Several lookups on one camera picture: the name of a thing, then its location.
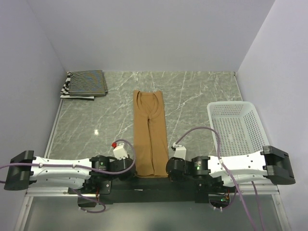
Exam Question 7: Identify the tan brown tank top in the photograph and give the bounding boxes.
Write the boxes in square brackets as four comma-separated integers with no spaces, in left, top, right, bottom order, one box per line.
[133,90,169,178]

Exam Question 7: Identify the thin striped tank top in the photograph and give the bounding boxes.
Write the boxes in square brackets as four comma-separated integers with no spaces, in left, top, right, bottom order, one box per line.
[66,70,108,97]

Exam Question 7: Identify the wide striped tank top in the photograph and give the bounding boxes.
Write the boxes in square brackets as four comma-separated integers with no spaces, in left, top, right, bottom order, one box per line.
[60,80,95,101]

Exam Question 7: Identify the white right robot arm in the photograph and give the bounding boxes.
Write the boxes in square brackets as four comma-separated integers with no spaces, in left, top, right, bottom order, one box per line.
[166,145,295,192]

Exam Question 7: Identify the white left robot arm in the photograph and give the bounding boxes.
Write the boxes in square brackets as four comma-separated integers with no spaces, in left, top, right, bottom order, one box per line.
[3,151,137,193]

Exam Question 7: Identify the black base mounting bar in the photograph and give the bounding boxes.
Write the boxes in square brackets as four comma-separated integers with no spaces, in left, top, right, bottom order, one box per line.
[67,177,239,205]

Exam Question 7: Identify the white plastic laundry basket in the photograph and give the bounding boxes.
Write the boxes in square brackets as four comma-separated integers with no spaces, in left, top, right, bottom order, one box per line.
[207,101,269,157]

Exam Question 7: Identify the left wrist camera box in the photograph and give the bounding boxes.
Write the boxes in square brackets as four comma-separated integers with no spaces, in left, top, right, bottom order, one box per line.
[112,142,128,160]

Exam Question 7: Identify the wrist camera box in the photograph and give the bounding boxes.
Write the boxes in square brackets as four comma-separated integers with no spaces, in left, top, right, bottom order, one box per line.
[112,142,128,160]
[171,142,186,160]

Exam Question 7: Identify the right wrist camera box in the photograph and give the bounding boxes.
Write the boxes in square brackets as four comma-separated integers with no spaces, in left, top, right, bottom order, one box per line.
[171,142,186,160]

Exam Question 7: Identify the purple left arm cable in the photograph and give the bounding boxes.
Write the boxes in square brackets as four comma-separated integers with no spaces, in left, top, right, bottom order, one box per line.
[0,139,136,214]

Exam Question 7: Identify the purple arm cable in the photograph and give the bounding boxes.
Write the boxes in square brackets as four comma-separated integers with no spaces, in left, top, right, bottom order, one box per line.
[0,139,136,214]
[172,127,262,231]

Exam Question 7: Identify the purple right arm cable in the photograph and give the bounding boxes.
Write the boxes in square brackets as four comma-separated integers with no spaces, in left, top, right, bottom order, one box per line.
[172,127,262,231]

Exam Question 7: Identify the aluminium frame rail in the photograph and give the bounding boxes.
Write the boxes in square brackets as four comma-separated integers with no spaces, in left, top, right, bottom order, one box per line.
[26,182,280,197]

